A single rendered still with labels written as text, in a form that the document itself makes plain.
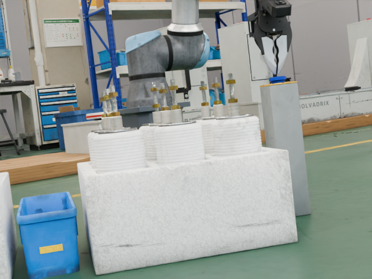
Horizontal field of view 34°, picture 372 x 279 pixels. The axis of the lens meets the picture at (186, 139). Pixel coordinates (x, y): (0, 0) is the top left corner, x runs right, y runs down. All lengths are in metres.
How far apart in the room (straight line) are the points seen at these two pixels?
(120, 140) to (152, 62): 0.79
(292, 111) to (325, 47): 6.64
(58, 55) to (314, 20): 3.29
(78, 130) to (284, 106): 2.37
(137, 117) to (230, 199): 0.76
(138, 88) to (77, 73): 5.99
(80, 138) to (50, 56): 4.17
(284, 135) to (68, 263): 0.58
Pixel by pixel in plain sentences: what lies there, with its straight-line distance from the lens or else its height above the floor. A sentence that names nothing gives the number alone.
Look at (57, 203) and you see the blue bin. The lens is 1.45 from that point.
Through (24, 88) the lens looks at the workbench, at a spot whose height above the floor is 0.68.
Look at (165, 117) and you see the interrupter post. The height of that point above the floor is 0.27.
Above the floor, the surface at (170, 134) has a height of 0.23.
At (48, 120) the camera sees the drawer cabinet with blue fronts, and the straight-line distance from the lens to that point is 6.84.
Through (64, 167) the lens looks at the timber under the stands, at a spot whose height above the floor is 0.04.
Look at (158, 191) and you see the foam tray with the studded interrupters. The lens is 1.12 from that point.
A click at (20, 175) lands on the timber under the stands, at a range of 3.16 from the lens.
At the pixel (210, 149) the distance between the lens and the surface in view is 1.31.
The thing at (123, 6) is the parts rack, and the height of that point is 1.40.
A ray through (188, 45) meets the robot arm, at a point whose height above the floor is 0.47.
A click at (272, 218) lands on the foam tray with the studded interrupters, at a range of 1.19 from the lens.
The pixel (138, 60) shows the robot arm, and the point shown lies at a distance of 1.89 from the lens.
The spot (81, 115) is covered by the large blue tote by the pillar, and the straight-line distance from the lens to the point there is 5.86.
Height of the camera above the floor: 0.28
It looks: 3 degrees down
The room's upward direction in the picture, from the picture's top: 7 degrees counter-clockwise
